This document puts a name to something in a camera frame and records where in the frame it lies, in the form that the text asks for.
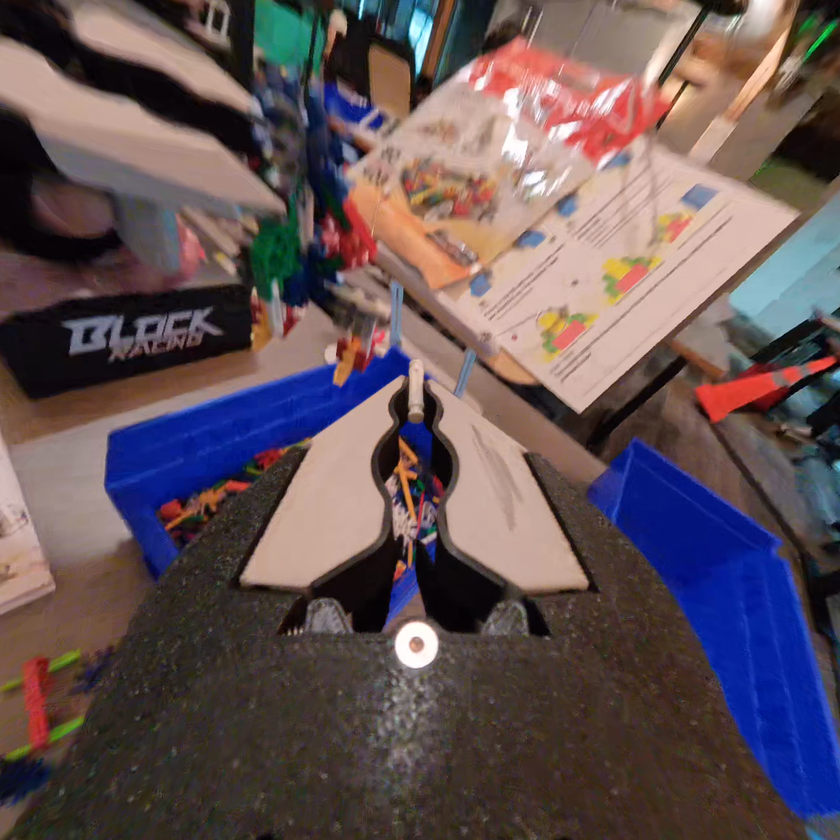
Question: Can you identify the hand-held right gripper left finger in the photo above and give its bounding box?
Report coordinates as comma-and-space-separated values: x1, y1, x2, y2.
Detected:
243, 381, 410, 628

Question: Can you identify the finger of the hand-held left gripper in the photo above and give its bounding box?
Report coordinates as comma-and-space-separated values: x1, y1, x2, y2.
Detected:
59, 0, 257, 115
0, 44, 286, 279

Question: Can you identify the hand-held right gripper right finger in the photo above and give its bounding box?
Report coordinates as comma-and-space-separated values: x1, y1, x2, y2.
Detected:
423, 381, 589, 630

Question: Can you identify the pile of construction toy pieces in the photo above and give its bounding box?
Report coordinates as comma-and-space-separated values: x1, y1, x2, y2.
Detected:
158, 444, 454, 585

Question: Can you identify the blue plastic bin with label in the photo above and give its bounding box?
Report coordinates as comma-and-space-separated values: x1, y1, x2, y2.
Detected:
105, 348, 418, 628

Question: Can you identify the white toy rod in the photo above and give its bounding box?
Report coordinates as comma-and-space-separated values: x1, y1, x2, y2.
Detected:
406, 361, 429, 424

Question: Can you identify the green wheeled toy model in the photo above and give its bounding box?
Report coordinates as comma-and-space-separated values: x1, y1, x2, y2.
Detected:
247, 63, 397, 389

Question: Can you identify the red green toy assembly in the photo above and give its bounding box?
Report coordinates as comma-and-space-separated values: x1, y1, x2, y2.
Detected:
0, 641, 112, 804

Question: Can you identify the person's left hand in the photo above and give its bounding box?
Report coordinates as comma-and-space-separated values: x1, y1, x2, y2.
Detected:
0, 174, 246, 316

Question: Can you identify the black printed toy box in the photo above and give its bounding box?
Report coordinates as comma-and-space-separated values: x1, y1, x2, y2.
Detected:
0, 283, 254, 400

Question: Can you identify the empty blue plastic bin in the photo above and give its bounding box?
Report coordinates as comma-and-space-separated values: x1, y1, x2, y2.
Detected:
586, 437, 840, 817

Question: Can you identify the instruction booklet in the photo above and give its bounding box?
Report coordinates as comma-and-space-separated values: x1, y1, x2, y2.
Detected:
434, 138, 803, 416

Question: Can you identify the orange traffic cone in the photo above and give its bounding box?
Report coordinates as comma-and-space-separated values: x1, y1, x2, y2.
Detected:
693, 355, 838, 425

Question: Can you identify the white printed instruction sheet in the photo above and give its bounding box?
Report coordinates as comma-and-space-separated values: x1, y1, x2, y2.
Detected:
0, 431, 57, 616

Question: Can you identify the toy kit plastic bag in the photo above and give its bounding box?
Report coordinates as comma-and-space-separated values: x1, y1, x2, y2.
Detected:
347, 40, 673, 292

